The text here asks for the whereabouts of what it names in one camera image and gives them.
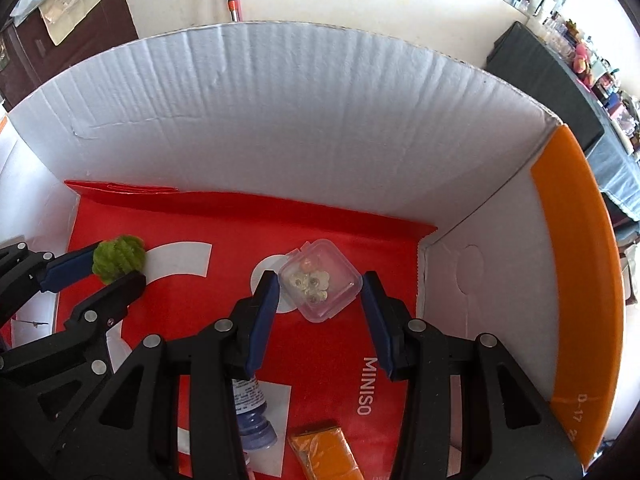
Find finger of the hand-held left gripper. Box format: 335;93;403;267
0;241;101;320
0;274;147;480

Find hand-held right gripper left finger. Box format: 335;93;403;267
50;270;281;480

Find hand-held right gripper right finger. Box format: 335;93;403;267
361;270;585;480

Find green fuzzy ball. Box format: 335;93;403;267
92;234;147;286

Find dark tablecloth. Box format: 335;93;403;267
485;21;640;221

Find beige canvas bag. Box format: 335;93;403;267
39;0;102;46

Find row of small trinkets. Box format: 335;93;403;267
542;10;640;151

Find orange cardboard box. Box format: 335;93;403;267
0;20;626;480

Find orange packet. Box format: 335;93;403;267
287;421;366;480

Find blue bottle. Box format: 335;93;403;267
231;377;278;476

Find small clear plastic box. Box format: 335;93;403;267
277;240;363;323

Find red paper bag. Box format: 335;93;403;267
2;180;438;480

